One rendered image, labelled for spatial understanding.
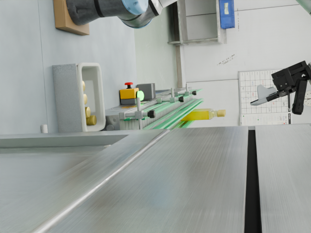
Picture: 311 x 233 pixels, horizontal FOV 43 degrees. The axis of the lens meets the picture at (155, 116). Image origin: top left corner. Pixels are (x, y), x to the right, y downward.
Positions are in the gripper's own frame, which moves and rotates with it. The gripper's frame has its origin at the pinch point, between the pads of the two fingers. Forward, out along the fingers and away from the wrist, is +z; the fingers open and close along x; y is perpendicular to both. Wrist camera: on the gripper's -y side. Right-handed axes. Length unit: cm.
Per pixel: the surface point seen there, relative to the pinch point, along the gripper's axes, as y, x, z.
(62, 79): 31, 26, 49
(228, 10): 118, -527, -9
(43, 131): 15, 71, 35
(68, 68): 33, 26, 45
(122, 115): 14.2, 7.2, 42.0
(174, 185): 6, 114, 4
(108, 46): 44, -25, 47
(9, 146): 14, 94, 27
